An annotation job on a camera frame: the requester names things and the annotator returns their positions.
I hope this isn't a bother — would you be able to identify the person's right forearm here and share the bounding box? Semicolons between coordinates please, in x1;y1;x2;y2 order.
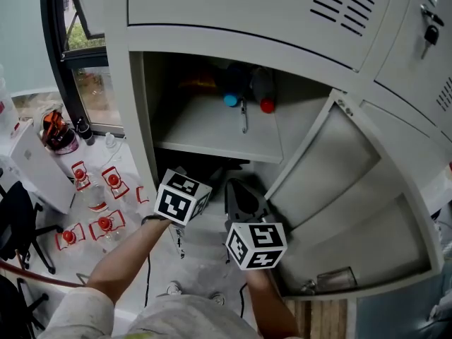
245;268;301;339

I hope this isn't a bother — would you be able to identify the white counter block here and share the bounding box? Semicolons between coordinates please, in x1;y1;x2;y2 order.
429;169;452;215

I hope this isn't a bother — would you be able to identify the brown wooden coat rack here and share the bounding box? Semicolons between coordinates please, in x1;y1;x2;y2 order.
0;248;88;289

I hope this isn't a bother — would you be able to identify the clear jug red cap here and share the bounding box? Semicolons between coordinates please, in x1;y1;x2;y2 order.
70;160;109;213
54;222;88;257
101;166;137;208
88;209;127;246
135;184;156;218

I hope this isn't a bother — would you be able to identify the white cabinet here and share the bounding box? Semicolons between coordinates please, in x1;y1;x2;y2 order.
0;120;77;215

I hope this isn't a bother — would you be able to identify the black office chair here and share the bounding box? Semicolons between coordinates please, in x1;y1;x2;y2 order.
0;180;64;275
0;273;50;339

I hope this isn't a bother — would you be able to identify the person's left forearm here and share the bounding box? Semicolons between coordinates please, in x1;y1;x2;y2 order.
86;217;181;305

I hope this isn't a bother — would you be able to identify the black framed window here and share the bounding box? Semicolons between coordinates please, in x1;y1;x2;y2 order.
40;0;124;136

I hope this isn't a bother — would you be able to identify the metal carabiner clip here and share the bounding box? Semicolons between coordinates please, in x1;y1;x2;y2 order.
239;99;249;134

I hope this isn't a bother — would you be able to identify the orange black helmet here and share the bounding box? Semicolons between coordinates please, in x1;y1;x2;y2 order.
40;110;81;155

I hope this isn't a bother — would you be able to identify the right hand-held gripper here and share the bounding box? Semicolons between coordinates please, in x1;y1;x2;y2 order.
224;178;289;271

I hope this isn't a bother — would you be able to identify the black-headed car key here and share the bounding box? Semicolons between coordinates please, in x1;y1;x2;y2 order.
420;25;441;60

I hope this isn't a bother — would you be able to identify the dark bottle blue cap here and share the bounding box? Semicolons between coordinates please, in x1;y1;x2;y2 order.
220;61;249;108

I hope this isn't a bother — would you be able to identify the black umbrella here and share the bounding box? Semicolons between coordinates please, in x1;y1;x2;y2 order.
157;149;248;187

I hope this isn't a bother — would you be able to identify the person's grey shirt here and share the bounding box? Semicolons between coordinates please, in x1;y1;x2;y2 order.
37;286;262;339

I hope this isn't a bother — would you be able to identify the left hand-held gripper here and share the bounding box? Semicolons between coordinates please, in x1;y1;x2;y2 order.
153;167;213;227

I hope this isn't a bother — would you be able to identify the grey metal locker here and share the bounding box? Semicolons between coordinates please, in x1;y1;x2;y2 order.
102;0;452;302

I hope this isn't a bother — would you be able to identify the wooden slat platform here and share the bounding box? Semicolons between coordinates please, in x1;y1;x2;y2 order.
284;298;349;339

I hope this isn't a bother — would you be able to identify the black cable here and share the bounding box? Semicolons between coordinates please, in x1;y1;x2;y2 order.
239;282;248;318
143;254;152;309

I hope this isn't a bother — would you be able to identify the black flask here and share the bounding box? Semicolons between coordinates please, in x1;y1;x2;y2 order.
74;117;96;147

